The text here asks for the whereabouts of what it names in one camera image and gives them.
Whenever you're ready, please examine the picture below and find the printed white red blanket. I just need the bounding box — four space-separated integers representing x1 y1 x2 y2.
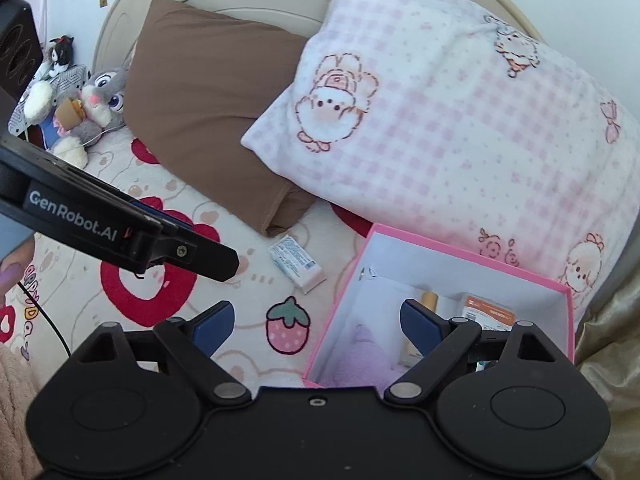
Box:
0 130 376 396

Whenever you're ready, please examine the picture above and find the pink box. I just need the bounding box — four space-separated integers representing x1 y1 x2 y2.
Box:
302 223 576 391

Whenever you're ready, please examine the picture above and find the purple fluffy cloth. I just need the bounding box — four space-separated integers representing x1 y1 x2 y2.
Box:
320 324 416 390

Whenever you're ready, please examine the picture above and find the beige fluffy blanket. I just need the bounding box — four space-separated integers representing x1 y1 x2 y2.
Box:
0 342 46 480

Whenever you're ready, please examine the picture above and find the brown pillow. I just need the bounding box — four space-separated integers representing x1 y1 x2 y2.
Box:
122 0 331 238

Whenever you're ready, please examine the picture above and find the grey patterned cushion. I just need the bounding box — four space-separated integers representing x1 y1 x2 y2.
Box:
7 64 91 136

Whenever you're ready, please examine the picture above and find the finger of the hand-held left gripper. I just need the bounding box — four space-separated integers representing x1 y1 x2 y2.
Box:
127 199 199 235
149 232 240 282

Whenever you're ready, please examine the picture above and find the beige foundation bottle gold cap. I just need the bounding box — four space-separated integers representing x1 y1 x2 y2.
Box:
397 291 441 368

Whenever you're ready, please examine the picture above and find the black cable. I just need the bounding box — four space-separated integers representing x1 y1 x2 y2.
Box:
17 282 73 356

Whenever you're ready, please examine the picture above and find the person's left hand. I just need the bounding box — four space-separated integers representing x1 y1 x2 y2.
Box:
0 241 36 307

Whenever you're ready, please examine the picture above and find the gold cloth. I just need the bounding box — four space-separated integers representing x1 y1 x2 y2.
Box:
570 245 640 480

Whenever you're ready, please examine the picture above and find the black speaker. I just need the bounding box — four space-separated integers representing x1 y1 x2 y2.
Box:
0 0 45 103

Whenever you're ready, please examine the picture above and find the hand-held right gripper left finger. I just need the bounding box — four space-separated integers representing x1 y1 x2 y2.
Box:
70 300 253 407

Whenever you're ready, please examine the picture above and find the pink checked pillow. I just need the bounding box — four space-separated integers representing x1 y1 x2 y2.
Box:
241 0 640 331

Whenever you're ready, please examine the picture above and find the orange white small box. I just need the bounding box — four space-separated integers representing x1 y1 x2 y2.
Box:
457 294 517 333

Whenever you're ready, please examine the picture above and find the grey bunny plush toy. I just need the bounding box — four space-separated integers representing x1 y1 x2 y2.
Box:
22 57 132 170

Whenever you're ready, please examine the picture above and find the small white packet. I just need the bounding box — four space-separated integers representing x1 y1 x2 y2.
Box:
267 235 328 295

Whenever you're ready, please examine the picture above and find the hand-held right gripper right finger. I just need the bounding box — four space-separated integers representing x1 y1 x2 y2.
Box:
384 299 571 406

